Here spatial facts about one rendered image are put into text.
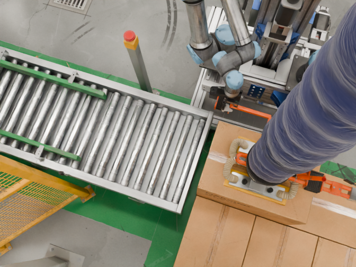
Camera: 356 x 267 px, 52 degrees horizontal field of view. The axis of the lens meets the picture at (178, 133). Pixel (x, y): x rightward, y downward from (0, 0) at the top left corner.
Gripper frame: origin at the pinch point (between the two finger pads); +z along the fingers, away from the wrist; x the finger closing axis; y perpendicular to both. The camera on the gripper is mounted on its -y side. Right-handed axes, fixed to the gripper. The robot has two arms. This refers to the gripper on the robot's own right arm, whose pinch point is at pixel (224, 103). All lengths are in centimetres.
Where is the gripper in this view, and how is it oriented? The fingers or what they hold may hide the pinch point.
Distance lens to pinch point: 199.6
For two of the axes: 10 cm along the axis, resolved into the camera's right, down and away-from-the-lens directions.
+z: 0.4, 2.6, 9.7
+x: 3.2, -9.2, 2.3
